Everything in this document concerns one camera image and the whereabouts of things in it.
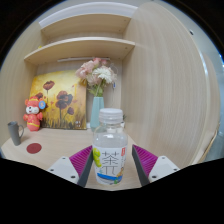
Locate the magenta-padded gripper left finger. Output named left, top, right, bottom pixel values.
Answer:
left=46, top=144, right=94, bottom=188

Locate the clear plastic drink bottle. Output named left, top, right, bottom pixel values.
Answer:
left=92, top=107, right=129, bottom=186

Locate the light wooden shelf unit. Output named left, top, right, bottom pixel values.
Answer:
left=23, top=13, right=136, bottom=65

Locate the teal ceramic vase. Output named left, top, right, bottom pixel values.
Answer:
left=89, top=96, right=105, bottom=129

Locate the grey mug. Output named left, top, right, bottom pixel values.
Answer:
left=7, top=120, right=25, bottom=147

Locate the flat round red coaster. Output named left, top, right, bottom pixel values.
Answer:
left=26, top=142, right=43, bottom=155

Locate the yellow poppy flower painting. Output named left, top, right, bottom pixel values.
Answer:
left=29, top=69, right=88, bottom=131

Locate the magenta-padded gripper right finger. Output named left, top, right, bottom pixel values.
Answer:
left=131, top=143, right=181, bottom=187

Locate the pink and white flower bouquet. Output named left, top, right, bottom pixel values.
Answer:
left=75, top=57, right=118, bottom=98

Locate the red plush toy figure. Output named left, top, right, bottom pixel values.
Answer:
left=22, top=95, right=48, bottom=132

